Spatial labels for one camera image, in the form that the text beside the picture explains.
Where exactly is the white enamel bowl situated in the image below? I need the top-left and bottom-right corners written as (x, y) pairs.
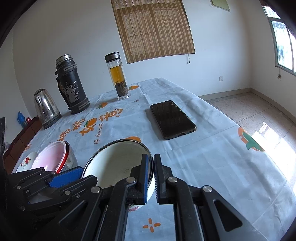
top-left (82, 137), bottom-right (155, 199)

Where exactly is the pink bowl red rim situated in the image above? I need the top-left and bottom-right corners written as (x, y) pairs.
top-left (31, 141), bottom-right (78, 174)

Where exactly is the white floral plate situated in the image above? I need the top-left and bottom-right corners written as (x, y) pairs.
top-left (12, 152), bottom-right (38, 173)

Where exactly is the white persimmon print tablecloth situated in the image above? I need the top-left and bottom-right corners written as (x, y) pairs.
top-left (22, 78), bottom-right (295, 240)

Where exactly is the dark wooden cabinet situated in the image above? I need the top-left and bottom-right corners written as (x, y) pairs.
top-left (4, 116), bottom-right (42, 174)

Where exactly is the stainless steel electric kettle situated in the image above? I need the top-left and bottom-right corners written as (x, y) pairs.
top-left (34, 89), bottom-right (62, 129)

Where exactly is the blue thermos jug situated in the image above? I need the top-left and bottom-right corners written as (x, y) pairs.
top-left (17, 111), bottom-right (27, 128)

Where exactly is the black smartphone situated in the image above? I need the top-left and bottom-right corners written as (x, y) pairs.
top-left (149, 100), bottom-right (197, 140)

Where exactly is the black thermos flask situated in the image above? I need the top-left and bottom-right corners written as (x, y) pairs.
top-left (55, 54), bottom-right (90, 114)

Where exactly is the glass tea bottle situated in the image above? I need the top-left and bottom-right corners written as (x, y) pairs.
top-left (104, 51), bottom-right (130, 100)

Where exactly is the bamboo window blind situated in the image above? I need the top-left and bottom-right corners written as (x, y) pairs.
top-left (111, 0), bottom-right (195, 64)

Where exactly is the window with green frame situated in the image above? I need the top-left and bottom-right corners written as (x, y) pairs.
top-left (262, 2), bottom-right (295, 76)

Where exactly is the beige wall panel box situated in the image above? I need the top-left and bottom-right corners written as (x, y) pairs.
top-left (210, 0), bottom-right (230, 12)

